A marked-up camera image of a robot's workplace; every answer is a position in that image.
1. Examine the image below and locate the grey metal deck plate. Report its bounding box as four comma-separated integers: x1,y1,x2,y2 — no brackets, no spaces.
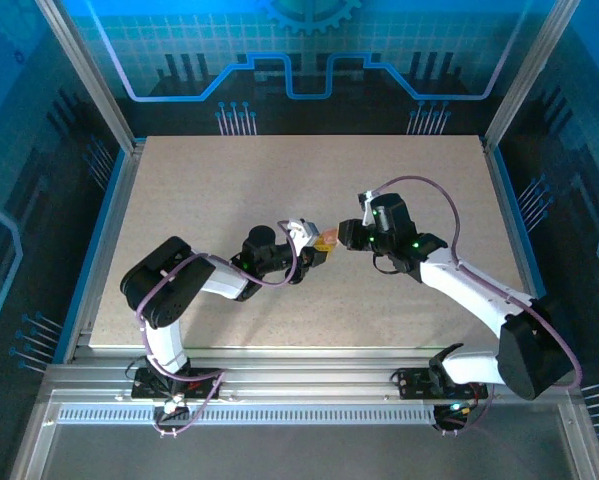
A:
8,389,599,480

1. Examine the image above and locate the blue-edged aluminium side rail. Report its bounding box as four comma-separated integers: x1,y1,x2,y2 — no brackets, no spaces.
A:
480,135,570,364
53,142,148,364

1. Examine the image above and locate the slotted grey cable duct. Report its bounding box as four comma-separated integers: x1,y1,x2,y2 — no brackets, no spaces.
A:
56,403,438,427

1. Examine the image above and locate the blue gear-print backdrop panel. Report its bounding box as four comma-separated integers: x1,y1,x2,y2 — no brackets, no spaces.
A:
58,0,555,137

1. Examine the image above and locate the aluminium frame post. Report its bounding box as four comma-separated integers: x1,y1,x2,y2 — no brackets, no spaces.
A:
480,0,583,151
34,0,148,154

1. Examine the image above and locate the coloured wire bundle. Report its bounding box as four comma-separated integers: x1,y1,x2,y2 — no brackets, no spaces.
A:
431,394,480,436

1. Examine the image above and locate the blue circuit-print side panel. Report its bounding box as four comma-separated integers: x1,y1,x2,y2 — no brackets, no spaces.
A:
0,0,130,480
498,0,599,451

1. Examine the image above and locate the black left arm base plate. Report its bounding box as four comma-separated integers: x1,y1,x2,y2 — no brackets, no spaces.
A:
131,367,225,401

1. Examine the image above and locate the long aluminium mounting rail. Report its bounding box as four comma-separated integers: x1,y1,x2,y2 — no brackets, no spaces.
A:
43,344,580,407

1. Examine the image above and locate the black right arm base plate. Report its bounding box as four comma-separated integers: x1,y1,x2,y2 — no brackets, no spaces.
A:
396,367,490,401

